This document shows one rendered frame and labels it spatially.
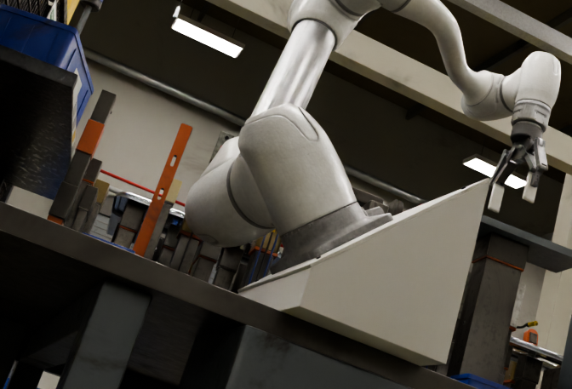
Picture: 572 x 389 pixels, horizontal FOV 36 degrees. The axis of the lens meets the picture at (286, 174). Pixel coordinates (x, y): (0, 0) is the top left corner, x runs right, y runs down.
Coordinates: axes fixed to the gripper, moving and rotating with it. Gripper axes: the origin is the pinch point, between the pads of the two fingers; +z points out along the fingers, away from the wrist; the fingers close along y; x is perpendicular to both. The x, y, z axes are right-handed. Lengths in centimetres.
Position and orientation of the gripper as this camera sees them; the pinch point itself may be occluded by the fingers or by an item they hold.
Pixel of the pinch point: (511, 202)
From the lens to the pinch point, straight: 216.8
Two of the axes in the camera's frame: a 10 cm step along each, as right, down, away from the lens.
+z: -3.0, 8.9, -3.4
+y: 3.9, -2.1, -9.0
